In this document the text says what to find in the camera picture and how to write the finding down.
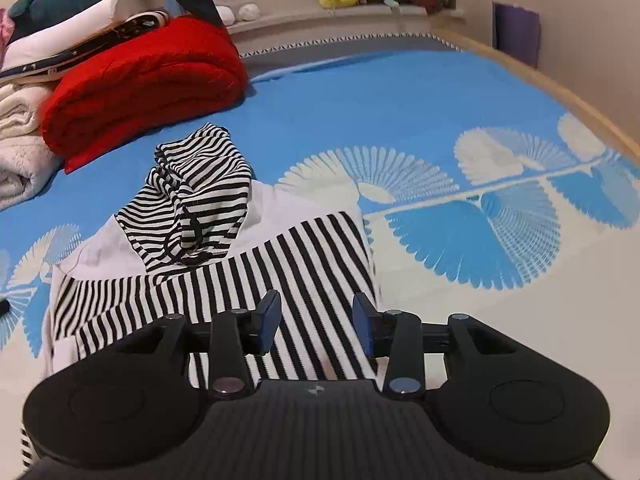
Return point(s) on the blue white patterned bed mat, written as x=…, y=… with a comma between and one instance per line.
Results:
x=400, y=110

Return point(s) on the pink cloth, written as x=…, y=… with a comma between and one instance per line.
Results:
x=5, y=30

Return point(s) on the white windowsill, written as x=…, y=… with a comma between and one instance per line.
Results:
x=300, y=16

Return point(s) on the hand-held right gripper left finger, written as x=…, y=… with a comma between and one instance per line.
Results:
x=267, y=324

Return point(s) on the white black striped hoodie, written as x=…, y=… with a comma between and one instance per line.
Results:
x=300, y=270

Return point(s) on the white cloth with dark trim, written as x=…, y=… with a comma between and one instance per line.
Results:
x=107, y=12

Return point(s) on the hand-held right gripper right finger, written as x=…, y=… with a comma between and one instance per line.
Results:
x=364, y=327

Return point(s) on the cream folded blanket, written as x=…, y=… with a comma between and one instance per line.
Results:
x=20, y=160

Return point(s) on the red folded blanket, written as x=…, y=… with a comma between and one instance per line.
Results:
x=150, y=85

